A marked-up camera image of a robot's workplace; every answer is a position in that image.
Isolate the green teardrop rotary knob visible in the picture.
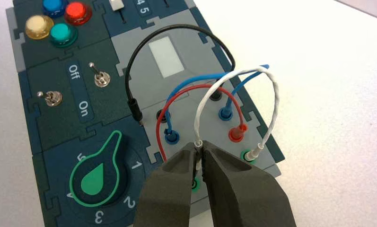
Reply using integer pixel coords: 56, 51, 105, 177
69, 130, 129, 208

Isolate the blue jumper wire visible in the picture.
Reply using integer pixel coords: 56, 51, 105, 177
164, 64, 271, 145

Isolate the white jumper wire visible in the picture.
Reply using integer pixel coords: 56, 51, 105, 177
193, 67, 281, 171

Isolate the grey and teal control box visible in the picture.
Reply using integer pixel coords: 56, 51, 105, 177
5, 0, 285, 227

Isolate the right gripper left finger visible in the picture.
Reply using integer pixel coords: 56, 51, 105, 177
133, 141, 198, 227

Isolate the teal dome push button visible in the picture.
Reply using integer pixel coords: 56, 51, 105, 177
49, 23, 79, 49

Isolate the white rectangular display window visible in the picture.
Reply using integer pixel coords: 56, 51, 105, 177
148, 36, 186, 79

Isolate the red jumper wire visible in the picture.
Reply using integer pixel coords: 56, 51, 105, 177
156, 83, 248, 164

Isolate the yellow dome push button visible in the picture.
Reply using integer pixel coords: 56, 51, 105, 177
25, 15, 55, 40

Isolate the black jumper wire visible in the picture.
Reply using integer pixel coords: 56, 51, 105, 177
124, 24, 237, 127

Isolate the red dome push button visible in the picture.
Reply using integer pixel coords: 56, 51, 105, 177
63, 1, 93, 26

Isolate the metal toggle switch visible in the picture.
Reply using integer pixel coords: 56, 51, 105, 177
88, 62, 110, 88
36, 91, 63, 108

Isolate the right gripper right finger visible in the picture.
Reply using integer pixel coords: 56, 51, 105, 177
201, 140, 297, 227

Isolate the blue dome push button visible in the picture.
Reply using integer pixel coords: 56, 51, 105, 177
41, 0, 69, 18

